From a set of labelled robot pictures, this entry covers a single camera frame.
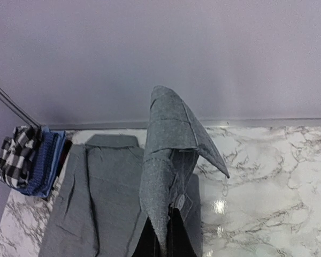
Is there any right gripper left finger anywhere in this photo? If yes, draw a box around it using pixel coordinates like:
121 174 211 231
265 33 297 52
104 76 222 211
132 218 161 257

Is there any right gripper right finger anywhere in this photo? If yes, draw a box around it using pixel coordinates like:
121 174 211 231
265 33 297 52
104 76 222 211
167 207 196 257

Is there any grey long sleeve shirt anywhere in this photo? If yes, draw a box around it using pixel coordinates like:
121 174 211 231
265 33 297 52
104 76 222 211
39 86 228 256

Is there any blue folded shirt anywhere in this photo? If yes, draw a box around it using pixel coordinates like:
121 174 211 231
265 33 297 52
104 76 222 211
18 126 66 198

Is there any black white plaid shirt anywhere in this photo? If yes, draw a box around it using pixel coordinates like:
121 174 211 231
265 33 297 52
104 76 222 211
0 125 42 189

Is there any left aluminium corner post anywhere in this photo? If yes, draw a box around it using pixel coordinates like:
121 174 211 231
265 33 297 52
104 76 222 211
0 88 41 127

